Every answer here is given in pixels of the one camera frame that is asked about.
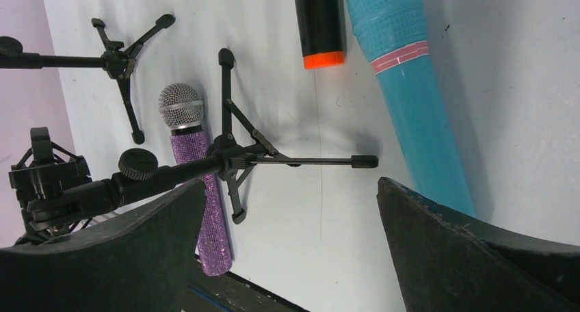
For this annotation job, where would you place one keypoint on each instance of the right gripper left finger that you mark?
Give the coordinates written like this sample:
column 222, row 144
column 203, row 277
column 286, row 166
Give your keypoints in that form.
column 137, row 261

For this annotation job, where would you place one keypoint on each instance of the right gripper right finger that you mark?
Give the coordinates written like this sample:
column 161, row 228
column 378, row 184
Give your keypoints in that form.
column 446, row 260

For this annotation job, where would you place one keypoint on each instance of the black shock mount tripod stand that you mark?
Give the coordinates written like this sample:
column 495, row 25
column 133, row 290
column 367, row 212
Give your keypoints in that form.
column 57, row 194

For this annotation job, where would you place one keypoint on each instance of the purple glitter microphone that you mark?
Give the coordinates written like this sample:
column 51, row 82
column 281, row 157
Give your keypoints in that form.
column 182, row 109

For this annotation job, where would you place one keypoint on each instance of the black tripod clip stand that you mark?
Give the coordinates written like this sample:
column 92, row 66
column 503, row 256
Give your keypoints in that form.
column 117, row 61

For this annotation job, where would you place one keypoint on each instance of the teal blue microphone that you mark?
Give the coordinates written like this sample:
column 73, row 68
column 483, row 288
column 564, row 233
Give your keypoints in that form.
column 392, row 34

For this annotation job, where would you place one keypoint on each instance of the black orange-tipped microphone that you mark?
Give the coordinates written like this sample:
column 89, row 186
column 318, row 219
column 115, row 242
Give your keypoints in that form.
column 321, row 33

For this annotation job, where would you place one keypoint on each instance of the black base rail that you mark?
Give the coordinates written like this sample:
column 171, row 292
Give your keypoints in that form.
column 230, row 292

